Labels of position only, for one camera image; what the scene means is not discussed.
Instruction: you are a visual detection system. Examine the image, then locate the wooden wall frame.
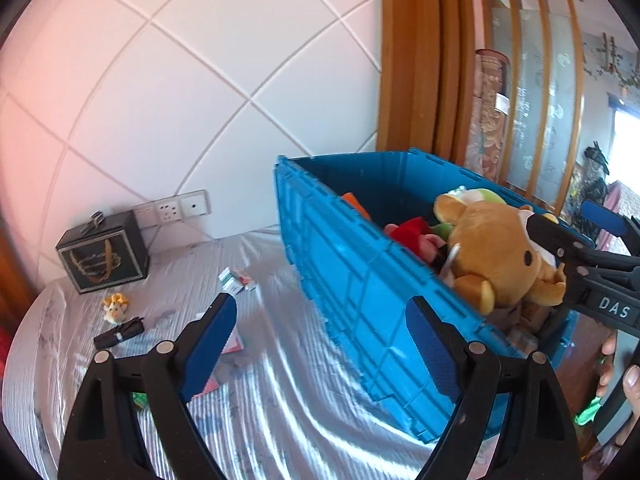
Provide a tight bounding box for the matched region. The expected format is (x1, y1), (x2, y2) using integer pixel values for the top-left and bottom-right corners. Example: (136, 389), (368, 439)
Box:
(376, 0), (476, 171)

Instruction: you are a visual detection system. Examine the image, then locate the orange plush toy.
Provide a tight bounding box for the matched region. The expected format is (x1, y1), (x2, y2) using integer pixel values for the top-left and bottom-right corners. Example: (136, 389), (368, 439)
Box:
(341, 192), (373, 221)

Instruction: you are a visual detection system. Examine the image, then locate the small yellow plush toy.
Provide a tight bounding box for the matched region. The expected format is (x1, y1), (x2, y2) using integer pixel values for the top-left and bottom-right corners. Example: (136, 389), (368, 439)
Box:
(102, 294), (130, 323)

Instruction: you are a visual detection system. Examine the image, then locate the pink plush toy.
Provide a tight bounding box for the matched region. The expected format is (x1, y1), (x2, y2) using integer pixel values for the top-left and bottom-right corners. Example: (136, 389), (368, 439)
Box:
(420, 234), (448, 266)

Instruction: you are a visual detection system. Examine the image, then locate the patterned rolled rug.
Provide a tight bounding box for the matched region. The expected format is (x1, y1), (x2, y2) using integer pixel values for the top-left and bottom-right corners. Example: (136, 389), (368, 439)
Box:
(465, 49), (512, 186)

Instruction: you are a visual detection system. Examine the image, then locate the frosted glass wooden partition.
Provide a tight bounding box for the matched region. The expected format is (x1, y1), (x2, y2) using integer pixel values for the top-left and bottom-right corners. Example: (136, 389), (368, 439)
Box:
(475, 0), (586, 216)

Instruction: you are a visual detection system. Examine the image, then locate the person's right hand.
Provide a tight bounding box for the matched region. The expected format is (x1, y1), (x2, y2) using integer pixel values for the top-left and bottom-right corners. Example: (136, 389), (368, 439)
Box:
(596, 332), (640, 418)

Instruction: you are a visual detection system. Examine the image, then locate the black gift box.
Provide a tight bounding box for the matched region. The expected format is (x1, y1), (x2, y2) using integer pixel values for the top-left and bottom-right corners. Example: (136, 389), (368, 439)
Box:
(55, 210), (151, 295)

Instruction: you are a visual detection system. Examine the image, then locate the green white medicine box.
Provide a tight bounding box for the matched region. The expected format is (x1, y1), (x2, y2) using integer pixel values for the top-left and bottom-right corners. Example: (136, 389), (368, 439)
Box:
(218, 267), (243, 295)

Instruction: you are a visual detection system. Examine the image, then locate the striped light blue bed sheet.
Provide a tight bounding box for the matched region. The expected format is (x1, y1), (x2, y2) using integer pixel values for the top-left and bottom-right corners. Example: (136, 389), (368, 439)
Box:
(2, 225), (501, 480)

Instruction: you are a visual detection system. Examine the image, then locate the white single-hole wall socket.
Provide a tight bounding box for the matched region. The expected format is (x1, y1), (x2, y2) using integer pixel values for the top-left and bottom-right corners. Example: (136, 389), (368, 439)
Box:
(179, 190), (211, 219)

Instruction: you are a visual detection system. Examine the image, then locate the black folded umbrella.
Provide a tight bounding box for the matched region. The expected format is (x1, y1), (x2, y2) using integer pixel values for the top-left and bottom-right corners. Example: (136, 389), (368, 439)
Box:
(94, 316), (146, 350)

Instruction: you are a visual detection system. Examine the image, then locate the blue plastic crate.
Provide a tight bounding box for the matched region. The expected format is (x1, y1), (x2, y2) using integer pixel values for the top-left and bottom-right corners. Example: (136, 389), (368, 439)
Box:
(274, 147), (598, 445)

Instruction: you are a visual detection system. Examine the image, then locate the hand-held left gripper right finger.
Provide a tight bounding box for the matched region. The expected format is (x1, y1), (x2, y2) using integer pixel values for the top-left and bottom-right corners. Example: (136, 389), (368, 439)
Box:
(405, 296), (583, 480)

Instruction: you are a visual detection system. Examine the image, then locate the black bird figurine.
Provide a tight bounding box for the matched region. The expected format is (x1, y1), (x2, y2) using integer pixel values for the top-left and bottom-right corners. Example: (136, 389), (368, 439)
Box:
(584, 141), (611, 176)

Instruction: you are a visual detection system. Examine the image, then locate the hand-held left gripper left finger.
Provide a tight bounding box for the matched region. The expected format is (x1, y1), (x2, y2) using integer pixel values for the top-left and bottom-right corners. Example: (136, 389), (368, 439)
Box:
(57, 291), (238, 480)

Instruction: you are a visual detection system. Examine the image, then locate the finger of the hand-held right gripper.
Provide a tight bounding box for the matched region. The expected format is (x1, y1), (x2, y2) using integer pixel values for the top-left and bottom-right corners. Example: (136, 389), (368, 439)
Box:
(580, 199), (640, 261)
(525, 212), (603, 273)

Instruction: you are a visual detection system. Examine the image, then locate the brown teddy bear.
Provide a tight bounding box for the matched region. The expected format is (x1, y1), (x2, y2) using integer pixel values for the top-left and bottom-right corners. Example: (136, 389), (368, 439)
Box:
(432, 192), (568, 317)

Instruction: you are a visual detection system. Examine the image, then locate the red plush toy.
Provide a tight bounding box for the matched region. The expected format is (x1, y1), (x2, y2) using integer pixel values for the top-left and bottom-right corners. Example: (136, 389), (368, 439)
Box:
(385, 217), (436, 253)

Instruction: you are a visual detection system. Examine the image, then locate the bright window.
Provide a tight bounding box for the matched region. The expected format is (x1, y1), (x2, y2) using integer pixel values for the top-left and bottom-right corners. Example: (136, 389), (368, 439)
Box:
(607, 95), (640, 186)

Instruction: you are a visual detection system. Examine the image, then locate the white five-hole wall socket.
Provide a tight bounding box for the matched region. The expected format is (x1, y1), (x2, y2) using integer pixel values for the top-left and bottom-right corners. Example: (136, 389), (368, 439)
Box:
(155, 199), (182, 224)

